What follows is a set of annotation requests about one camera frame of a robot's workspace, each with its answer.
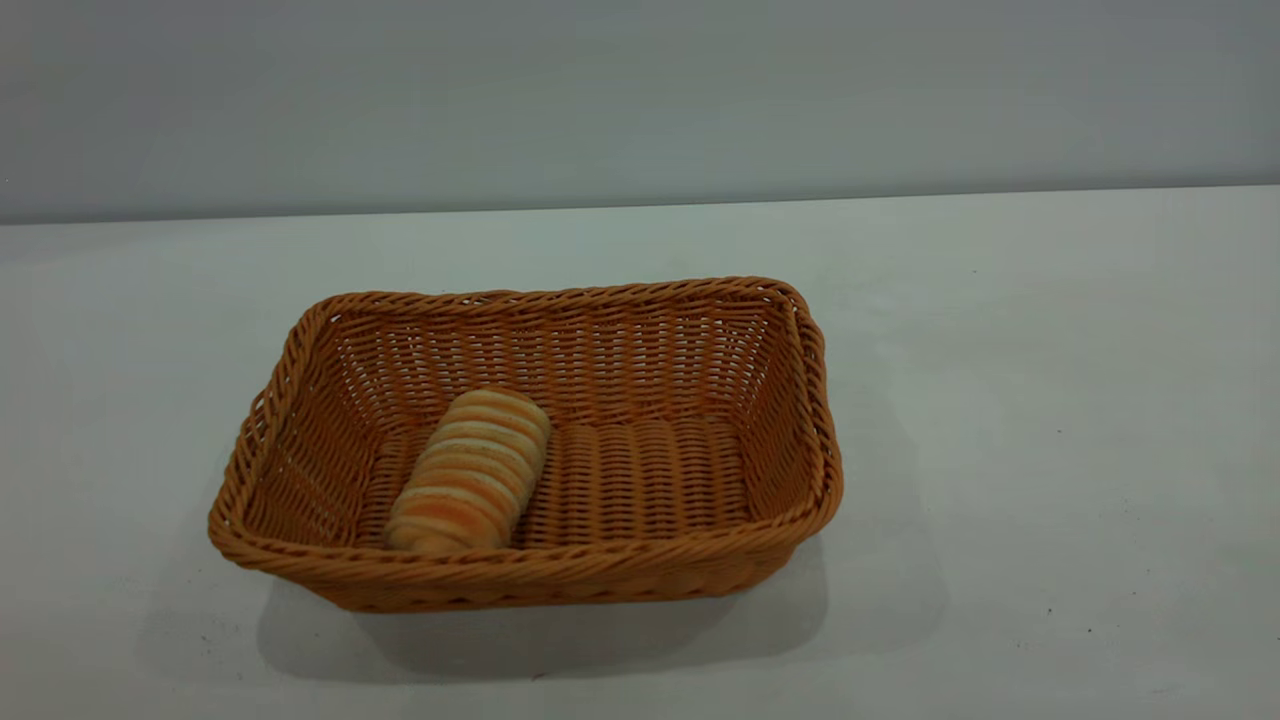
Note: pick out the orange woven wicker basket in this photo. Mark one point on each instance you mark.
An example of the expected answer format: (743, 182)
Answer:
(650, 480)

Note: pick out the striped long bread roll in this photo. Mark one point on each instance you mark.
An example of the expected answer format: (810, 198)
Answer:
(470, 475)

